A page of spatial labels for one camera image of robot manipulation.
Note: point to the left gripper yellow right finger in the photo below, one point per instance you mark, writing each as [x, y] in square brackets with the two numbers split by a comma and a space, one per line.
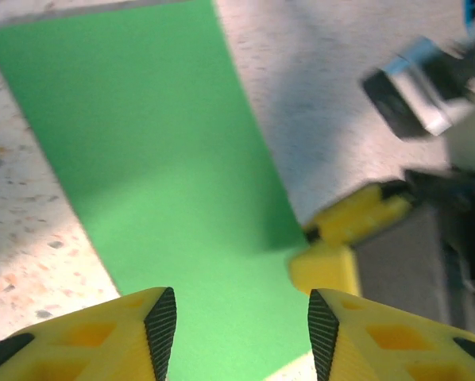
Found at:
[380, 341]

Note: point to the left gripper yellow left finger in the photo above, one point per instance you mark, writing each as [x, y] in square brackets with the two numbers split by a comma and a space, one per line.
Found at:
[102, 341]

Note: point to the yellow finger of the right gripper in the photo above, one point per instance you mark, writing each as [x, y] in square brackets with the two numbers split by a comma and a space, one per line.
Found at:
[329, 270]
[356, 216]

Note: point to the green paper sheet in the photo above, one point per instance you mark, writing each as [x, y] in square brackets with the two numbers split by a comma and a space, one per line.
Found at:
[142, 139]

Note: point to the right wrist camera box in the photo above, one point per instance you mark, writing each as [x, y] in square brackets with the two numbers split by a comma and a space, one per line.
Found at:
[416, 91]

